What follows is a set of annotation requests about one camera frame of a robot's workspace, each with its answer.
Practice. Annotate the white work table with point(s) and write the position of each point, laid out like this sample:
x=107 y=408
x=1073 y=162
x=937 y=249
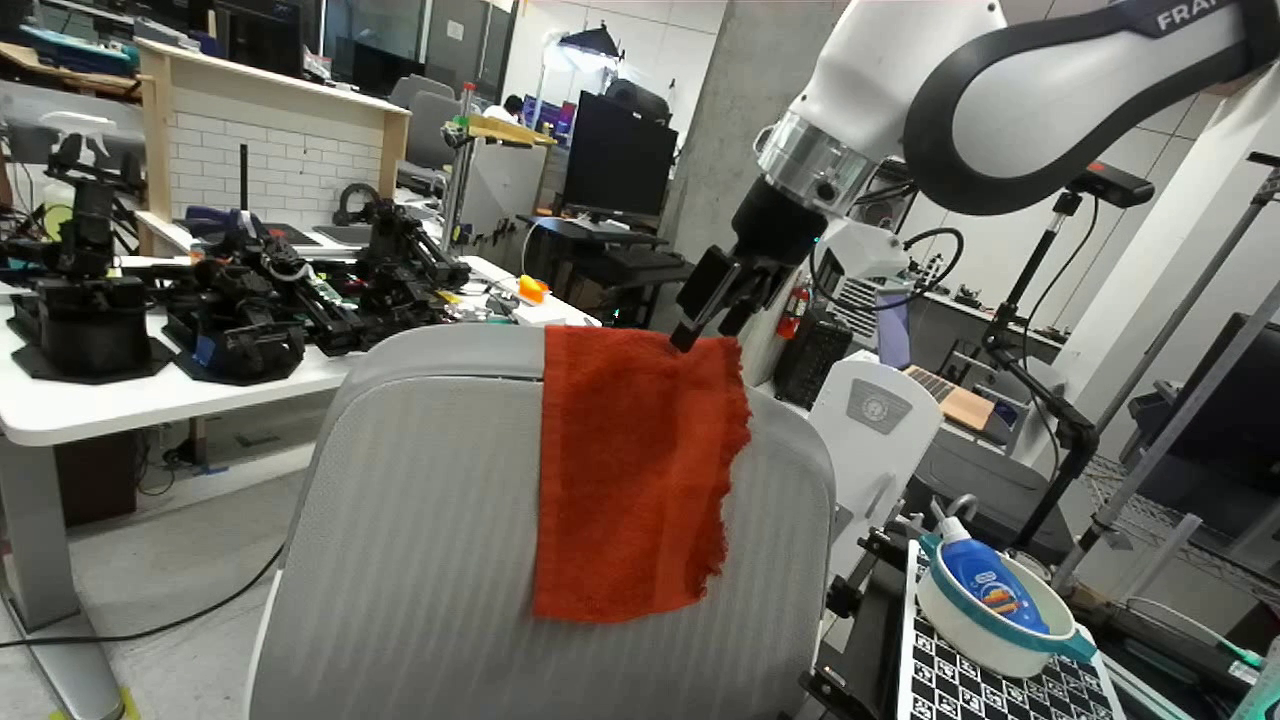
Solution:
x=45 y=412

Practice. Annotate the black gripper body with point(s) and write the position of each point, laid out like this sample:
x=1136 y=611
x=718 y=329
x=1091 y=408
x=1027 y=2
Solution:
x=772 y=233

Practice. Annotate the checkered calibration board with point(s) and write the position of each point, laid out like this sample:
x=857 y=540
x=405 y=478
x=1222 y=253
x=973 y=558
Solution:
x=940 y=680

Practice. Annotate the orange-red towel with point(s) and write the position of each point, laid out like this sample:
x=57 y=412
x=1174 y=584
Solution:
x=636 y=444

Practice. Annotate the white brick pattern board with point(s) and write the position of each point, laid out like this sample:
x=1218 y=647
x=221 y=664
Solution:
x=224 y=133

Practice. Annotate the black computer monitor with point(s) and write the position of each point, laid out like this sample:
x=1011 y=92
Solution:
x=617 y=159

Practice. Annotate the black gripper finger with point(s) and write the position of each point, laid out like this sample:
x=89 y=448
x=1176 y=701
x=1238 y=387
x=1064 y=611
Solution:
x=693 y=312
x=739 y=318

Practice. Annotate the black camera rig on table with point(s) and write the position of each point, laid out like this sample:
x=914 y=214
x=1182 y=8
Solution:
x=81 y=322

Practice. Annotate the blue white bottle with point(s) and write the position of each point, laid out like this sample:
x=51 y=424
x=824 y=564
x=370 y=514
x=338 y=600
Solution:
x=985 y=576

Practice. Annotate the grey chair near camera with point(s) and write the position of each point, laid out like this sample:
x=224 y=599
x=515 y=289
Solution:
x=405 y=584

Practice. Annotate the black camera tripod stand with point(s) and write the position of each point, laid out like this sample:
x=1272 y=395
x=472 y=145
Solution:
x=1011 y=343

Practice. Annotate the white mesh-back chair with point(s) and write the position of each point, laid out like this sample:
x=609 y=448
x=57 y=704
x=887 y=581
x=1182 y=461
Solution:
x=878 y=429

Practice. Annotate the black device on table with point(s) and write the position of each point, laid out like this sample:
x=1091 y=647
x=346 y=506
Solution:
x=402 y=271

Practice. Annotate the white teal bowl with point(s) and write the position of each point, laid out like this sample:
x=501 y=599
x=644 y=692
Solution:
x=988 y=639

